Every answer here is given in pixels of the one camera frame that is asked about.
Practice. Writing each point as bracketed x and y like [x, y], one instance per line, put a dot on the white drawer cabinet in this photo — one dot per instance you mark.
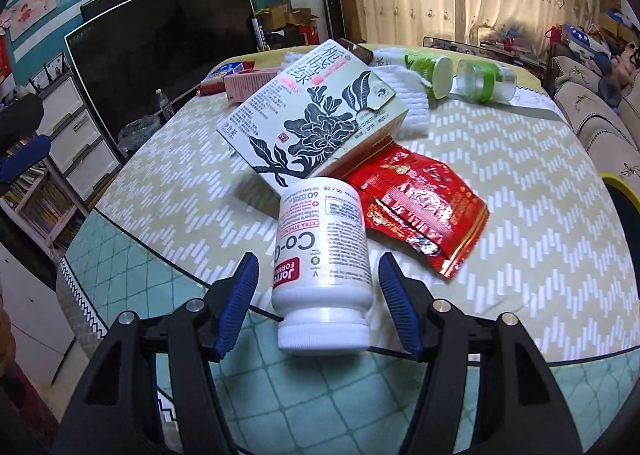
[75, 135]

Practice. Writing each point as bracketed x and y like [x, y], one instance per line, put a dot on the low rack with clutter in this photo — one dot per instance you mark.
[500, 47]

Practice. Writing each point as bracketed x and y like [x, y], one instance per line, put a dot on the brown ribbed lid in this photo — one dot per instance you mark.
[355, 52]

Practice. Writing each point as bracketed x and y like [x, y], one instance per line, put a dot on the white folded towel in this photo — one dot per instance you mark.
[410, 100]

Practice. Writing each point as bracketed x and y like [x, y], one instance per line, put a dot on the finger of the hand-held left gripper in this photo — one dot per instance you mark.
[25, 160]

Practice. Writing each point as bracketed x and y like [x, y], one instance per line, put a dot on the pink carton box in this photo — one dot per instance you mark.
[245, 82]

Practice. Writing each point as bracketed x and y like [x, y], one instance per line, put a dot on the green and white bottle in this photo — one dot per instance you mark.
[425, 67]

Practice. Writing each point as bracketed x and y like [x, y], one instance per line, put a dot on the clear jar with green label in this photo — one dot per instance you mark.
[480, 80]

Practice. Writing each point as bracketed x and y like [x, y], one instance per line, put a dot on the red box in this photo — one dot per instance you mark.
[310, 34]

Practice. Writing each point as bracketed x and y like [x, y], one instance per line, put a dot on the black and white tube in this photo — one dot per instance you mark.
[260, 35]

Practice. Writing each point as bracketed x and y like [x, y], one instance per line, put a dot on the bookshelf with books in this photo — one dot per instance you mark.
[40, 205]

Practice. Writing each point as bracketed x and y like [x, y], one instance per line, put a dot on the small red carton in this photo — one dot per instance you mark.
[210, 86]

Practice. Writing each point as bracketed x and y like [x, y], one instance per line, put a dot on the glass ashtray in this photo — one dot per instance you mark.
[137, 132]

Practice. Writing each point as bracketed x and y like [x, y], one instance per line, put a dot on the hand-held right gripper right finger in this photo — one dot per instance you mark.
[400, 305]

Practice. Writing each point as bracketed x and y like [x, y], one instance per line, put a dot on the black tower fan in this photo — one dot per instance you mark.
[334, 10]

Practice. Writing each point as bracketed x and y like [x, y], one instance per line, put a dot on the wall poster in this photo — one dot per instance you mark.
[30, 10]

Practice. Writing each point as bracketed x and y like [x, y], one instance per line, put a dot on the white supplement bottle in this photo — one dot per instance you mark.
[320, 285]

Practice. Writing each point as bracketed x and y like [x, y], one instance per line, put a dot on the yellow grid cloth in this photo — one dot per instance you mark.
[522, 80]

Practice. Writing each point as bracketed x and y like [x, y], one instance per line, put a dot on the clear water bottle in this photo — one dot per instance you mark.
[164, 105]

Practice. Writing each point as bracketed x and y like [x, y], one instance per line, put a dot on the red snack packet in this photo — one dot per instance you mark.
[425, 195]

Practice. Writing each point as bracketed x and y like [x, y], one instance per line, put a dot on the black curved television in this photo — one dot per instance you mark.
[160, 50]

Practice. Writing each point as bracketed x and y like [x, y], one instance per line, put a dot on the open cardboard box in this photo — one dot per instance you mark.
[290, 15]

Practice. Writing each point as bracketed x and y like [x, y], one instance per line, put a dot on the teal grid cloth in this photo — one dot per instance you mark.
[300, 400]

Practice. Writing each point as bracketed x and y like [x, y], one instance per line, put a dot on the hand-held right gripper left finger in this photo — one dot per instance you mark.
[235, 305]

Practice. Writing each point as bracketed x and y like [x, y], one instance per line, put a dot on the beige embroidered sofa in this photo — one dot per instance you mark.
[590, 105]

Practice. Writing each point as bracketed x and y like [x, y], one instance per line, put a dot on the blue and white small box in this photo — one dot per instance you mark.
[227, 69]

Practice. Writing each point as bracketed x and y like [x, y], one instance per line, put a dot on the pile of toys and bags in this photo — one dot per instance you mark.
[610, 40]

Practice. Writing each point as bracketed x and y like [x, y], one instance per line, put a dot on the green floral print box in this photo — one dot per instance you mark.
[310, 120]

